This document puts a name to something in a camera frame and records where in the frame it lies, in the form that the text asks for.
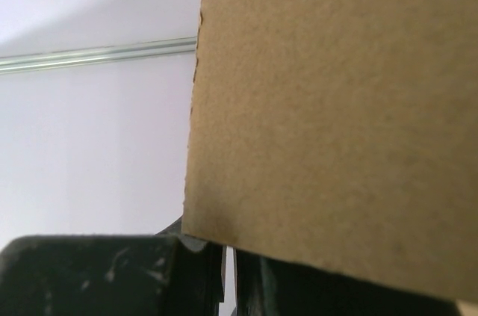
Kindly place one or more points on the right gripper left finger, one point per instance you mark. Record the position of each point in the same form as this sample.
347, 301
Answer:
168, 273

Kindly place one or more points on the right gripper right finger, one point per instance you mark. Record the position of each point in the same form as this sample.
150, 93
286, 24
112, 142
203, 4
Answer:
266, 286

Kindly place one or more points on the brown cardboard box sheet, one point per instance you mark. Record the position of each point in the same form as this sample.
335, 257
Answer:
340, 134

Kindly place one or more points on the left corner aluminium post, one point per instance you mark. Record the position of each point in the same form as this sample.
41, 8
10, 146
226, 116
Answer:
82, 57

